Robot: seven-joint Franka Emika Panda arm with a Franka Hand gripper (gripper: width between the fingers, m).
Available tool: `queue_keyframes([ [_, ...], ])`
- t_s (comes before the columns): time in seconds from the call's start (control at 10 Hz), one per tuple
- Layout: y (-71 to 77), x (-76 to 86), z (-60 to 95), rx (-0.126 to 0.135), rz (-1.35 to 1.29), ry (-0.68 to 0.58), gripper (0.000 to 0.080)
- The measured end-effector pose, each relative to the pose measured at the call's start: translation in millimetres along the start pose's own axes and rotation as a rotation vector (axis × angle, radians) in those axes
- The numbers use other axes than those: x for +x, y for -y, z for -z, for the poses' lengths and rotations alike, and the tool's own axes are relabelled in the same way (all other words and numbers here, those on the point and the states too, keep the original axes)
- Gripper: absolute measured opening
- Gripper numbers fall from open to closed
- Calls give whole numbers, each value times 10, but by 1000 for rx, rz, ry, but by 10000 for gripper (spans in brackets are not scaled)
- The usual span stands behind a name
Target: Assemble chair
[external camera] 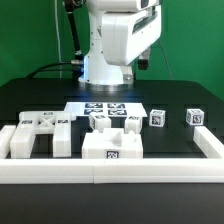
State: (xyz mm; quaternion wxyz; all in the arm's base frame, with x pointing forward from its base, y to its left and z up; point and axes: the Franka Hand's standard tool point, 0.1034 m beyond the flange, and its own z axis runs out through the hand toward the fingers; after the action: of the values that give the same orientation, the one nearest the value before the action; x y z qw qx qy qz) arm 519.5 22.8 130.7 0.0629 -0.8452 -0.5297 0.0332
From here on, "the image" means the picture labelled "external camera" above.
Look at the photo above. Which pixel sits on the white U-shaped border fence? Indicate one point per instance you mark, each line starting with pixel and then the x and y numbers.
pixel 152 170

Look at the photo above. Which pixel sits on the white tagged cube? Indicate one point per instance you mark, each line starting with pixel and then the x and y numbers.
pixel 157 118
pixel 194 117

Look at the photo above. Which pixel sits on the white marker sheet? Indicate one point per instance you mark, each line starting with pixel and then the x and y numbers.
pixel 111 109

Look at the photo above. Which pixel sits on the white chair back frame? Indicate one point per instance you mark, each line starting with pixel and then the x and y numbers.
pixel 33 123

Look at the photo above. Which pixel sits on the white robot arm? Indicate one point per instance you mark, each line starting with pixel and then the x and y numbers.
pixel 121 31

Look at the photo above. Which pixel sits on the white chair seat block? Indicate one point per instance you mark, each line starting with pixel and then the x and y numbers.
pixel 112 143

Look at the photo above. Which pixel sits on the white tagged cube far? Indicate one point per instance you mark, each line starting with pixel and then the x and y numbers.
pixel 194 117

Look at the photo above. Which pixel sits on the white tagged cube near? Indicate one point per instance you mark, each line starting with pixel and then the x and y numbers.
pixel 157 118

